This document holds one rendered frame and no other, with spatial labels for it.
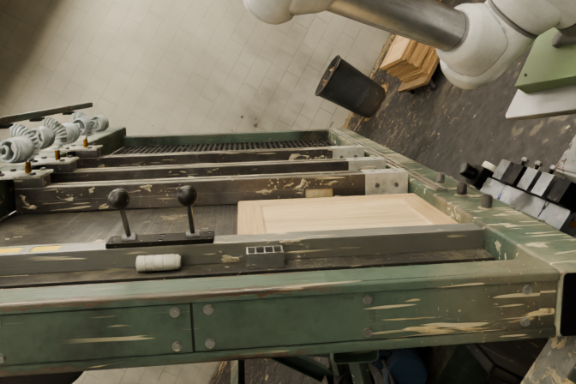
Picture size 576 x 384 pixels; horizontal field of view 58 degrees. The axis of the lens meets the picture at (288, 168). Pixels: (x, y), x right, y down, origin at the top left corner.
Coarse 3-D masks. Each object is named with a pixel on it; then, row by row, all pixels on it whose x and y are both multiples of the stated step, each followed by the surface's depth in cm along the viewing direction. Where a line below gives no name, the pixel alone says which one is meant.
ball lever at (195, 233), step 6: (186, 186) 93; (180, 192) 92; (186, 192) 92; (192, 192) 92; (180, 198) 92; (186, 198) 92; (192, 198) 92; (186, 204) 92; (192, 204) 93; (192, 210) 96; (192, 216) 97; (192, 222) 97; (192, 228) 98; (186, 234) 99; (192, 234) 99; (198, 234) 99
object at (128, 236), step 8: (112, 192) 91; (120, 192) 91; (128, 192) 93; (112, 200) 91; (120, 200) 91; (128, 200) 92; (120, 208) 92; (128, 224) 97; (128, 232) 98; (128, 240) 98
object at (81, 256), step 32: (448, 224) 107; (0, 256) 95; (32, 256) 96; (64, 256) 96; (96, 256) 97; (128, 256) 97; (192, 256) 98; (224, 256) 99; (288, 256) 100; (320, 256) 101
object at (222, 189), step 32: (0, 128) 137; (32, 192) 139; (64, 192) 140; (96, 192) 141; (160, 192) 142; (224, 192) 144; (256, 192) 144; (288, 192) 145; (352, 192) 147; (384, 192) 148
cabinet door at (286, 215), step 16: (240, 208) 132; (256, 208) 132; (272, 208) 133; (288, 208) 132; (304, 208) 132; (320, 208) 131; (336, 208) 131; (352, 208) 131; (368, 208) 130; (384, 208) 130; (400, 208) 129; (416, 208) 128; (432, 208) 127; (240, 224) 118; (256, 224) 118; (272, 224) 119; (288, 224) 118; (304, 224) 118; (320, 224) 118; (336, 224) 117; (352, 224) 117; (368, 224) 117; (384, 224) 116; (400, 224) 116; (416, 224) 116; (432, 224) 115
